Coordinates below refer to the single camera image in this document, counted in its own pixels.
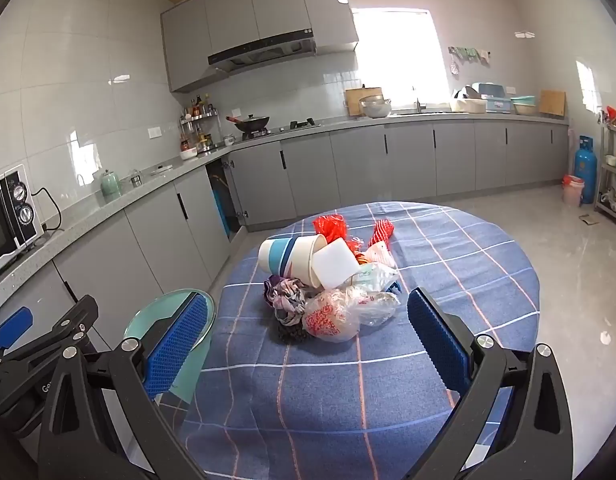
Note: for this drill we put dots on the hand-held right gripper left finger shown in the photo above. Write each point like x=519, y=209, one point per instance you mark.
x=177, y=345

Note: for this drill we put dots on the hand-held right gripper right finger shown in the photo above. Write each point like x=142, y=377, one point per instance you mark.
x=438, y=345

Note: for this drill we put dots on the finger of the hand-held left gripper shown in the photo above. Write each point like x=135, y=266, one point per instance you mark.
x=12, y=325
x=75, y=317

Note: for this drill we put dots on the teal metal-rimmed bin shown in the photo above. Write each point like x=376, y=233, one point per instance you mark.
x=145, y=316

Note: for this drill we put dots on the pale printed plastic bag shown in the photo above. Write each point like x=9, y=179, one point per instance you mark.
x=375, y=275

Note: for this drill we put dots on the clear red-printed plastic bag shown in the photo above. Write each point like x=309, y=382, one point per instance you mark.
x=328, y=317

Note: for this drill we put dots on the purple patterned cloth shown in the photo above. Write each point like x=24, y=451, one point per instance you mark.
x=285, y=295

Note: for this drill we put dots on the red foam net sleeve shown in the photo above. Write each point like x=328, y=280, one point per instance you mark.
x=383, y=230

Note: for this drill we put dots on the white foam block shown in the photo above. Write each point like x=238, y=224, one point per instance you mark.
x=335, y=262

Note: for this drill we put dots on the white blue paper cup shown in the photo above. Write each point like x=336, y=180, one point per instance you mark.
x=290, y=257

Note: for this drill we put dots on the red mesh plastic bag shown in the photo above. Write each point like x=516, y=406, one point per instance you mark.
x=330, y=227

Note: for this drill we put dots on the silver black microwave oven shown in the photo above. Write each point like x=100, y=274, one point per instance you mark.
x=7, y=220

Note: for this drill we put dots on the blue plaid tablecloth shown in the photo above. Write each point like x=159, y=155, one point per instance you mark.
x=338, y=385

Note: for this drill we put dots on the dark crumpled bag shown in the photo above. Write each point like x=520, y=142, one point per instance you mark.
x=290, y=332

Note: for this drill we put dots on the orange snack wrapper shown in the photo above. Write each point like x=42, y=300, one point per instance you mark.
x=357, y=252

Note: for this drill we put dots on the small metal cup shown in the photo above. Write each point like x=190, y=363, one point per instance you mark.
x=135, y=180

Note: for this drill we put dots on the white red-rimmed bowl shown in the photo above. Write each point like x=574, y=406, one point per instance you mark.
x=188, y=154

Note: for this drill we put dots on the cardboard scrap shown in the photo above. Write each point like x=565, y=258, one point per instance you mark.
x=588, y=219

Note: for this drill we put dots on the grey counter base cabinets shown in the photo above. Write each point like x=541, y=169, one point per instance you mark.
x=363, y=160

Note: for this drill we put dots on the pink waste bucket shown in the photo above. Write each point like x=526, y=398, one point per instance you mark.
x=573, y=192

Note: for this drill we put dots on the metal spice rack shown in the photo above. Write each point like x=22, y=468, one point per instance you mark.
x=200, y=117

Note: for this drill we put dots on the blue gas cylinder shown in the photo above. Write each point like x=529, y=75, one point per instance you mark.
x=585, y=170

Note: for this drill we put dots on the black wok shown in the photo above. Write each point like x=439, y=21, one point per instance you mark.
x=253, y=124

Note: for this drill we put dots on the gas stove top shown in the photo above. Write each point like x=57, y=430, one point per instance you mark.
x=283, y=131

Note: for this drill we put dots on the group of condiment bottles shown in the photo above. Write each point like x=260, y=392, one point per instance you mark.
x=203, y=107

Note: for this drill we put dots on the metal sink faucet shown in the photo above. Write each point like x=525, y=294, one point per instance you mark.
x=418, y=106

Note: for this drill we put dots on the metal shelf rack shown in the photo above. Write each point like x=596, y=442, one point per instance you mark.
x=602, y=170

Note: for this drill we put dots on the white basin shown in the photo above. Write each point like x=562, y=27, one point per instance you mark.
x=468, y=106

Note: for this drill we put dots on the metal mixing bowl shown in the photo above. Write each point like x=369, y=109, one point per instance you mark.
x=375, y=107

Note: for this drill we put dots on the teal plastic basin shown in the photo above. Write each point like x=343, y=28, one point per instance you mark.
x=524, y=105

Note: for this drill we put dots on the wooden cutting board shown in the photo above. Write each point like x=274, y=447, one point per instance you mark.
x=354, y=100

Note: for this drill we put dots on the leaning wooden board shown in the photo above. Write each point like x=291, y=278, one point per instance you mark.
x=552, y=102

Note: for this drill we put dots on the red bag on shelf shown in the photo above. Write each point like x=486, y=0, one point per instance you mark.
x=615, y=115

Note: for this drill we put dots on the bright window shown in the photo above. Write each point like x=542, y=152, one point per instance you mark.
x=398, y=55

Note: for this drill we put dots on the black range hood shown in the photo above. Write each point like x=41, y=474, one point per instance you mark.
x=258, y=55

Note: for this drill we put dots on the hanging cloths rail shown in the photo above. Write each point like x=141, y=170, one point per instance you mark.
x=468, y=54

